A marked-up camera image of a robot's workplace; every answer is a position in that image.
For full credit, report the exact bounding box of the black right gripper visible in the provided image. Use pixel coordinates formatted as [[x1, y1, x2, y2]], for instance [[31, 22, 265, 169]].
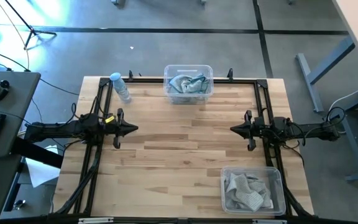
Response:
[[230, 110, 257, 152]]

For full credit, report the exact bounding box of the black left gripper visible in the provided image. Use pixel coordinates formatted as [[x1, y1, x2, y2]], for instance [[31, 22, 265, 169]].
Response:
[[112, 108, 139, 149]]

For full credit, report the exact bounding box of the grey waffle microfiber towel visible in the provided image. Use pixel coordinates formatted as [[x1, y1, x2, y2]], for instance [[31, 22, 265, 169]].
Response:
[[224, 174, 239, 209], [228, 172, 265, 213], [247, 175, 274, 210]]

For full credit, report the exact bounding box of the light blue spray bottle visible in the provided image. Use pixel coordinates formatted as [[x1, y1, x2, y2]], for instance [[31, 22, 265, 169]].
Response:
[[109, 72, 132, 105]]

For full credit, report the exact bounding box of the clear plastic bin with label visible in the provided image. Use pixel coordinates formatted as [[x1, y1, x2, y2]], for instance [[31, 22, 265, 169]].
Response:
[[163, 64, 214, 106]]

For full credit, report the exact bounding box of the black desk crossbar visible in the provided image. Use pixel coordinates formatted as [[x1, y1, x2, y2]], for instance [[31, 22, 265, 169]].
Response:
[[11, 136, 64, 169]]

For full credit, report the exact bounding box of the white label strip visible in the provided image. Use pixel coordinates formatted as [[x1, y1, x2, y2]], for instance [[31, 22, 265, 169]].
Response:
[[252, 219, 288, 224], [78, 217, 114, 224]]

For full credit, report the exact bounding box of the white paper sheet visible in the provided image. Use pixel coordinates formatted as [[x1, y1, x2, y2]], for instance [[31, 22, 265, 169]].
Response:
[[25, 144, 62, 189]]

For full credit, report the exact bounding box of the grey side desk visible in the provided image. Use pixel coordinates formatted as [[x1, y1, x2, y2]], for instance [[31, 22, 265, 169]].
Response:
[[0, 70, 42, 220]]

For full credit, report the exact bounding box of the black tripod stand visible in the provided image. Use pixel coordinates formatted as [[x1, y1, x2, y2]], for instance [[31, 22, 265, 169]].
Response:
[[4, 0, 58, 49]]

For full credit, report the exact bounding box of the black aluminium table frame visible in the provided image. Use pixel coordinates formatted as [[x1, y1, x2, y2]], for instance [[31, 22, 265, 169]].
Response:
[[53, 77, 315, 224]]

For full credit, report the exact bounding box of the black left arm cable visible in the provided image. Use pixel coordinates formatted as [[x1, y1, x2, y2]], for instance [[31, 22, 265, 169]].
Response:
[[70, 96, 105, 123]]

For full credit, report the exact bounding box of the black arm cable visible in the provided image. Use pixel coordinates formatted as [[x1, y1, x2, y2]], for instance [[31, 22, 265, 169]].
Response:
[[324, 106, 347, 126], [70, 96, 105, 123]]

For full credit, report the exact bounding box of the black floor cable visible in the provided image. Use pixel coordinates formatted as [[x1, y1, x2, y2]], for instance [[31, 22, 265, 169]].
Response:
[[39, 77, 80, 96], [0, 42, 30, 72]]

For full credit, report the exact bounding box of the blue-grey table leg frame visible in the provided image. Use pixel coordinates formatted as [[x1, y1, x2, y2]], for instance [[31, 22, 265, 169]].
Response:
[[295, 36, 356, 113]]

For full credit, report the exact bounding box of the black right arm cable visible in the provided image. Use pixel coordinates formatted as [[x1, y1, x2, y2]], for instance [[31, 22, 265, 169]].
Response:
[[324, 106, 347, 126]]

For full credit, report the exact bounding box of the white cable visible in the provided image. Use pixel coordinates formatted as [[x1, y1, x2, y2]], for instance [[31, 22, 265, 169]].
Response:
[[327, 88, 358, 135]]

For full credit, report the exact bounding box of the blue-grey metal desk frame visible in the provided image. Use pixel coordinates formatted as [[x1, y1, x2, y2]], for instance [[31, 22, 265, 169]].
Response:
[[329, 79, 358, 183]]

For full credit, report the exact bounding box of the yellow cable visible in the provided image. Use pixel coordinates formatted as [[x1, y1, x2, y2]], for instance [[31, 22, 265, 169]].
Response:
[[0, 0, 30, 72]]

